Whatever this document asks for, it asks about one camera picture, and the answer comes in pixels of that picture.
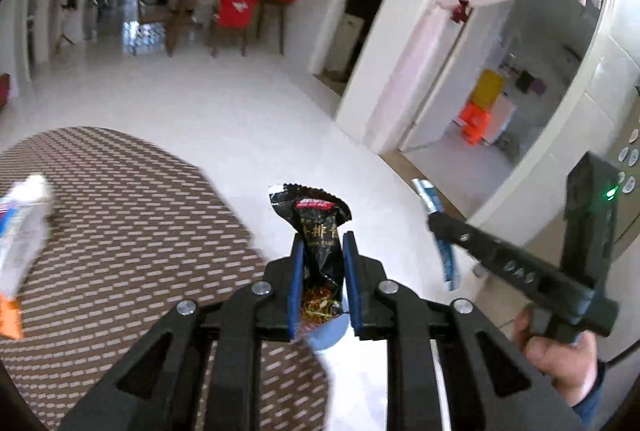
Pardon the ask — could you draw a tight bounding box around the blue and white wrapper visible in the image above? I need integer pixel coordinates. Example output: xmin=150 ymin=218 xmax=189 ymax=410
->
xmin=412 ymin=178 xmax=463 ymax=292

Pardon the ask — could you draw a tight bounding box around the black snack wrapper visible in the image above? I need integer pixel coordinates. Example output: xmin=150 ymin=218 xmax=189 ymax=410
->
xmin=268 ymin=184 xmax=352 ymax=324

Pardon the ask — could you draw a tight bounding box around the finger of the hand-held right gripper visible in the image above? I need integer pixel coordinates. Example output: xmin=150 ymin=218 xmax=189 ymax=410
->
xmin=426 ymin=212 xmax=593 ymax=299

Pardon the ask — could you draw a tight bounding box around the white cabinet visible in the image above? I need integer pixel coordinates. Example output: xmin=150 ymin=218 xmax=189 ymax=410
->
xmin=324 ymin=12 xmax=366 ymax=73

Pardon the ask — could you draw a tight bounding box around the orange plastic stool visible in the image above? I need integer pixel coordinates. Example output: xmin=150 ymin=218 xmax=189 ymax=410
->
xmin=458 ymin=102 xmax=493 ymax=145

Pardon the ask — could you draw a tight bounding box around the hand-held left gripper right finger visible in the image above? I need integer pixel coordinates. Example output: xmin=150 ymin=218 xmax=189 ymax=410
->
xmin=342 ymin=231 xmax=583 ymax=431

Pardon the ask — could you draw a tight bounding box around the dark floor stand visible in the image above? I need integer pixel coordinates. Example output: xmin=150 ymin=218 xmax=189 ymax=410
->
xmin=54 ymin=0 xmax=80 ymax=48

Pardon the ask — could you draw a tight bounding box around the red shirt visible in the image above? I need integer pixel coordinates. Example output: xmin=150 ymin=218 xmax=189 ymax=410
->
xmin=216 ymin=0 xmax=262 ymax=30

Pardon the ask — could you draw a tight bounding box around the blue round container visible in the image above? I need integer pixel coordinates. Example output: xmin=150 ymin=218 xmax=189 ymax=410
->
xmin=301 ymin=310 xmax=351 ymax=352

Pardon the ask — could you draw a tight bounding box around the white and blue packet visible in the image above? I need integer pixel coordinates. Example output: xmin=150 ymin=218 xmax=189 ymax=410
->
xmin=0 ymin=174 xmax=55 ymax=303

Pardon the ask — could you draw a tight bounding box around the yellow box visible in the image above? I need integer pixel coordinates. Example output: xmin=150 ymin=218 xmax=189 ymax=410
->
xmin=472 ymin=69 xmax=506 ymax=110

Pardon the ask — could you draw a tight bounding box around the person's right forearm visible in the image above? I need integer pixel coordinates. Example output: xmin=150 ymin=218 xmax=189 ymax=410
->
xmin=571 ymin=361 xmax=610 ymax=428

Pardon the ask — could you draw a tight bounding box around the wooden dining table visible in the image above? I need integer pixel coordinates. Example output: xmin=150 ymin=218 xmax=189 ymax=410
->
xmin=167 ymin=0 xmax=287 ymax=58

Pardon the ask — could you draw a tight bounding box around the round table with dotted cloth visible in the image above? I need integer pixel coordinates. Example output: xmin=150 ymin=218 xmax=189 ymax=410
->
xmin=0 ymin=126 xmax=331 ymax=431

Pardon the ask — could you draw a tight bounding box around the wooden chair with shirt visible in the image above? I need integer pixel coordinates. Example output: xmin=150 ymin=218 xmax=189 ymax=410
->
xmin=208 ymin=0 xmax=261 ymax=58

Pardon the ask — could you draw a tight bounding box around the person's right hand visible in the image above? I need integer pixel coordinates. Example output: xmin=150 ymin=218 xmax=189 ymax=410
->
xmin=512 ymin=305 xmax=599 ymax=408

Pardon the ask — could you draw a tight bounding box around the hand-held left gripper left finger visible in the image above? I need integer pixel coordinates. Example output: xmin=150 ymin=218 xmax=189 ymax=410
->
xmin=57 ymin=236 xmax=306 ymax=431

